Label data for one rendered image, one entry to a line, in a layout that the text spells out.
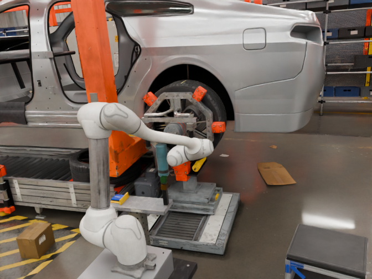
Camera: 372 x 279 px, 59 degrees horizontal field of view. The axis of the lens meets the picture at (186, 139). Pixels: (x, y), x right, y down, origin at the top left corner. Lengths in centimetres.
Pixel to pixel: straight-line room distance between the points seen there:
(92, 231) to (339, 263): 130
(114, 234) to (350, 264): 122
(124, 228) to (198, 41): 158
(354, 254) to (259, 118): 119
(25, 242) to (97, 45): 155
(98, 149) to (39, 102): 191
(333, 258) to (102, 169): 132
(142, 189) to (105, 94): 84
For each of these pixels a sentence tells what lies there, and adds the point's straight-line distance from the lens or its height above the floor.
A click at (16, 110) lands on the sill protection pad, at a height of 92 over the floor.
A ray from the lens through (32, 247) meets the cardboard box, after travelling 283.
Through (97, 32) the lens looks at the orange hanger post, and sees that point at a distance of 242.
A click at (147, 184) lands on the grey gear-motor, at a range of 273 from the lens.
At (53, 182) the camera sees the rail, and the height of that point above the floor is 38.
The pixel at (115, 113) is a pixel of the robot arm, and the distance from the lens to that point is 154.
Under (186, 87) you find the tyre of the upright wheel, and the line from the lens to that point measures 255.
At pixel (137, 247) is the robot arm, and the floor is 57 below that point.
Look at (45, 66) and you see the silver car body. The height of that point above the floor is 135.
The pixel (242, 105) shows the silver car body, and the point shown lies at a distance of 266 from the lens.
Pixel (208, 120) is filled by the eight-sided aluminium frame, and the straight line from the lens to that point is 248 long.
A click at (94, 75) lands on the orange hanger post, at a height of 131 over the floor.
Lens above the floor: 155
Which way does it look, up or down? 18 degrees down
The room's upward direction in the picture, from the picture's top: 4 degrees counter-clockwise
